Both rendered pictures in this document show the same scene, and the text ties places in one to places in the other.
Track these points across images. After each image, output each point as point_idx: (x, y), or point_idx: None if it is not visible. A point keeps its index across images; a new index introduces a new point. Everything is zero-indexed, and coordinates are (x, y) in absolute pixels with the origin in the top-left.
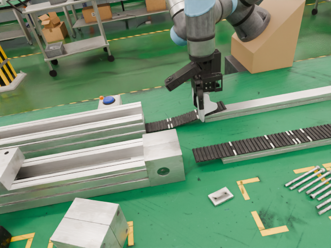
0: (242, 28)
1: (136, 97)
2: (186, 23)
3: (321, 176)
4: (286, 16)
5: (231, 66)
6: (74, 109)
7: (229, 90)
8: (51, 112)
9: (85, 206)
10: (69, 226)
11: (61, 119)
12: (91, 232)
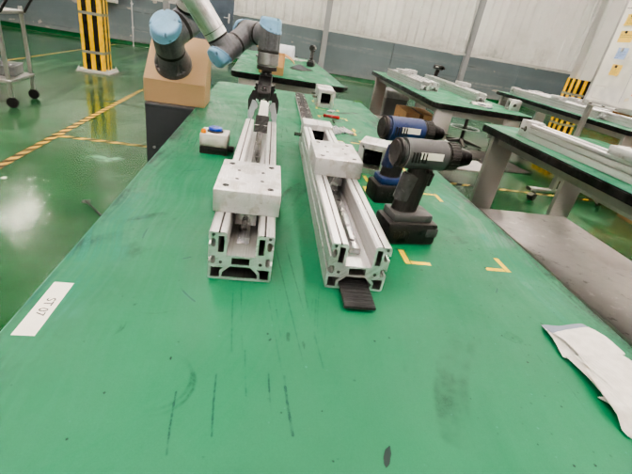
0: (181, 64)
1: (186, 138)
2: (272, 40)
3: (333, 128)
4: (206, 53)
5: (167, 109)
6: (170, 164)
7: (224, 118)
8: (156, 176)
9: (367, 140)
10: (380, 144)
11: (248, 140)
12: (384, 141)
